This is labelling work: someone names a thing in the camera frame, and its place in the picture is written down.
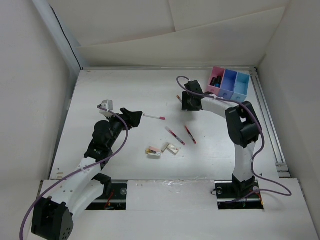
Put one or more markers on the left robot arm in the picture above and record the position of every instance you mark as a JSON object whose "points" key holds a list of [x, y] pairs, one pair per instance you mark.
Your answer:
{"points": [[54, 216]]}

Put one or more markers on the yellow eraser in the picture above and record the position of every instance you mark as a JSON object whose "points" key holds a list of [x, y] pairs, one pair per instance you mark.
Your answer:
{"points": [[148, 151]]}

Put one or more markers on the white pen pink cap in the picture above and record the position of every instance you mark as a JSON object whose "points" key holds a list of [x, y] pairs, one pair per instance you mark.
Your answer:
{"points": [[154, 117]]}

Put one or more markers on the black marker blue cap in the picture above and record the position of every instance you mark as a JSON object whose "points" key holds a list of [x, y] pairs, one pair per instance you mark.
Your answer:
{"points": [[218, 81]]}

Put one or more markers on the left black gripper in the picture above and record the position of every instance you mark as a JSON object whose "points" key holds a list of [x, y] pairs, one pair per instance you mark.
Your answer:
{"points": [[132, 118]]}

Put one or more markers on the white eraser pink sleeve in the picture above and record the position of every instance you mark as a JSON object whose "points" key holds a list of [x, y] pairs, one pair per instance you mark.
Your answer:
{"points": [[155, 154]]}

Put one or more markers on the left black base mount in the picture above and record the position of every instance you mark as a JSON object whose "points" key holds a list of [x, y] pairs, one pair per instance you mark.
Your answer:
{"points": [[114, 195]]}

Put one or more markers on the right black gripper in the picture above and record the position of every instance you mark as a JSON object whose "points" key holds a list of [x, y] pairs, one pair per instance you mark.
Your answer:
{"points": [[185, 104]]}

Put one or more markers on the light blue container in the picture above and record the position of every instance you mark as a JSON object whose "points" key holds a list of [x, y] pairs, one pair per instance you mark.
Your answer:
{"points": [[241, 87]]}

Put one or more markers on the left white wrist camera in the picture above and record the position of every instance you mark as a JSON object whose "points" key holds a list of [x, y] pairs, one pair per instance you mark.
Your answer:
{"points": [[107, 107]]}

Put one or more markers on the dark red pen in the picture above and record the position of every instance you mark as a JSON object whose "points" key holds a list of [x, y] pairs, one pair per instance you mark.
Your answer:
{"points": [[190, 134]]}

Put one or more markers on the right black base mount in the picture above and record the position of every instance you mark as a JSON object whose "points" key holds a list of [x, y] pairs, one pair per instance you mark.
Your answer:
{"points": [[235, 195]]}

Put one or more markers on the red pen clear cap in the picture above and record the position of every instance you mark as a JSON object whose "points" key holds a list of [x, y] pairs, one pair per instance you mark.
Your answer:
{"points": [[175, 136]]}

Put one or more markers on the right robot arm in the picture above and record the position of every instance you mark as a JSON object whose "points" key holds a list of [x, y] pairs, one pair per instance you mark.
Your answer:
{"points": [[244, 130]]}

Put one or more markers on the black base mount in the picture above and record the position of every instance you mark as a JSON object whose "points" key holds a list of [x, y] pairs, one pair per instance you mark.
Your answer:
{"points": [[235, 195], [114, 195]]}

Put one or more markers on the grey eraser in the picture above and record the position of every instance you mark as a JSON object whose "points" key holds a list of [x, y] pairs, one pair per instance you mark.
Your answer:
{"points": [[164, 147]]}

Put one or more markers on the aluminium frame rail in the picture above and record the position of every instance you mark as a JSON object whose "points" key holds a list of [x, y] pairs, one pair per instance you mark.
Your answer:
{"points": [[271, 134]]}

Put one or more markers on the purple container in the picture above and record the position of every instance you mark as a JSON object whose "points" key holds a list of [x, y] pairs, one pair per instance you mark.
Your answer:
{"points": [[228, 84]]}

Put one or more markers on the pink container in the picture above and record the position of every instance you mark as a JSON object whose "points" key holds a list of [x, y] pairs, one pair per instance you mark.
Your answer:
{"points": [[216, 71]]}

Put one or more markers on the white boxed eraser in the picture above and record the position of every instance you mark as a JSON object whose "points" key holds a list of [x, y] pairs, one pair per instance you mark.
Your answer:
{"points": [[173, 149]]}

